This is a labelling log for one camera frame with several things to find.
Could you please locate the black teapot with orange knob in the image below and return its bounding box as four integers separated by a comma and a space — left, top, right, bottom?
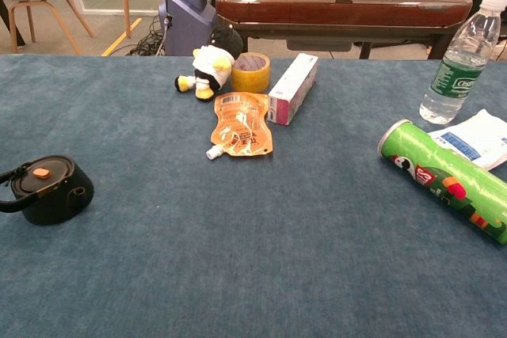
0, 154, 95, 226

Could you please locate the clear water bottle green label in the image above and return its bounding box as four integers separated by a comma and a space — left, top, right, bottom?
419, 0, 507, 125

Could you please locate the blue felt table cover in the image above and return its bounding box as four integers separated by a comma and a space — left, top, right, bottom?
0, 54, 507, 338

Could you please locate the white and pink carton box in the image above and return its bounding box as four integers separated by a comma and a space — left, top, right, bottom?
267, 52, 319, 126

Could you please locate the black white yellow plush penguin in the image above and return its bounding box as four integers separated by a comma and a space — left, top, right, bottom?
173, 25, 244, 102

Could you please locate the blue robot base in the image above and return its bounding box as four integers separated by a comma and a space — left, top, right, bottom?
158, 0, 218, 57

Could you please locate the yellow packing tape roll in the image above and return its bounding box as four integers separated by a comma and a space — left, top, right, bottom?
231, 52, 271, 93

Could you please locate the brown mahjong table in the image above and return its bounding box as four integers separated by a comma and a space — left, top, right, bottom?
215, 0, 474, 60

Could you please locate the black floor cable bundle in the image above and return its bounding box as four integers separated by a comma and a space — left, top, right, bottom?
129, 17, 167, 57

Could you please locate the green chips can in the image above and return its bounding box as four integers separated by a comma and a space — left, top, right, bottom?
377, 119, 507, 245

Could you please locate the white wet wipes pack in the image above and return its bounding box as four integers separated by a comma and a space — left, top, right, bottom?
428, 108, 507, 172

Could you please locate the orange spouted drink pouch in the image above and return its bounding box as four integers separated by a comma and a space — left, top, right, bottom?
205, 91, 274, 160

